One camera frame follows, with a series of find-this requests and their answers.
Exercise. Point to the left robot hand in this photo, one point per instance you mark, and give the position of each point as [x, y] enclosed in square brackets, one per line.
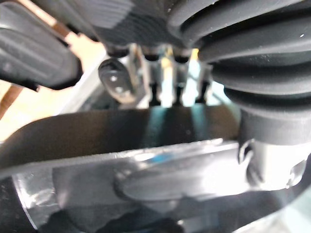
[243, 48]

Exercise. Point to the black plastic housing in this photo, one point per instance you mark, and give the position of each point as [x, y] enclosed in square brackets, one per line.
[31, 53]
[97, 131]

